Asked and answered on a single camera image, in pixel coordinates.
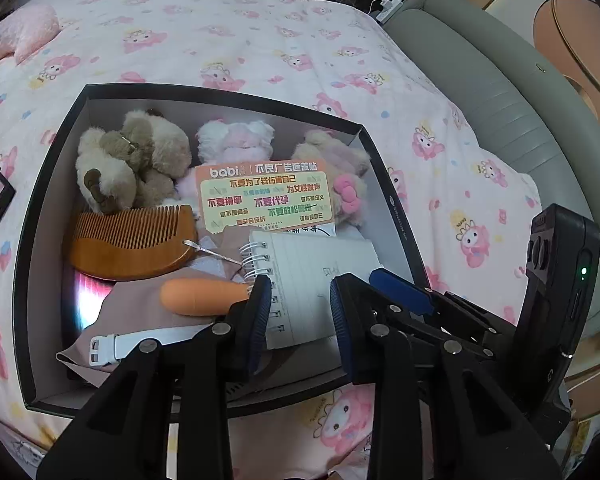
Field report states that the brown wooden comb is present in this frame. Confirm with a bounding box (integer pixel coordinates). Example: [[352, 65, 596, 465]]
[[68, 205, 197, 281]]

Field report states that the pink cartoon print blanket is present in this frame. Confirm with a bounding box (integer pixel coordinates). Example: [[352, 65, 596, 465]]
[[0, 0, 541, 471]]

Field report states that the grey padded bed headboard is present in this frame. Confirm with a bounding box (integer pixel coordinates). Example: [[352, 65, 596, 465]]
[[379, 0, 600, 361]]

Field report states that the iridescent disc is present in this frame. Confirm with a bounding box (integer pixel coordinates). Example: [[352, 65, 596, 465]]
[[60, 266, 114, 344]]

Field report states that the pink fluffy pillow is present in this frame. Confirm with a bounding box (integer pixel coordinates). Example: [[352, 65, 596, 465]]
[[0, 3, 60, 64]]

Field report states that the white pink plush toy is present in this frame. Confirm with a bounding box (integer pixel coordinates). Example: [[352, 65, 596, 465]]
[[175, 120, 275, 200]]

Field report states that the white charger plug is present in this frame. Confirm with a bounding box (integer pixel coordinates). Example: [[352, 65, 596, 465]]
[[370, 0, 404, 24]]

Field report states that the white spiral notepad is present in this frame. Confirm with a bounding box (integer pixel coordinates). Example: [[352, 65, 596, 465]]
[[240, 230, 380, 350]]

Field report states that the orange babi sticker card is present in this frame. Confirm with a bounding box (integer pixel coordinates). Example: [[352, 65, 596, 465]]
[[195, 159, 335, 234]]

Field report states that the black storage box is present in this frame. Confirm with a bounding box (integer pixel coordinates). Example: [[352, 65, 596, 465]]
[[12, 84, 429, 417]]

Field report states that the mauve cloth in box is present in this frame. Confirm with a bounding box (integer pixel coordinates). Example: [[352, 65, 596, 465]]
[[55, 238, 251, 376]]

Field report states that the beige brown plush dog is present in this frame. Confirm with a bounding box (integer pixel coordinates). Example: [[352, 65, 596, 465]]
[[76, 110, 193, 216]]

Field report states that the beige plush with pink bow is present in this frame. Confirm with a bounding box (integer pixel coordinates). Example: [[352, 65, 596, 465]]
[[291, 129, 370, 226]]

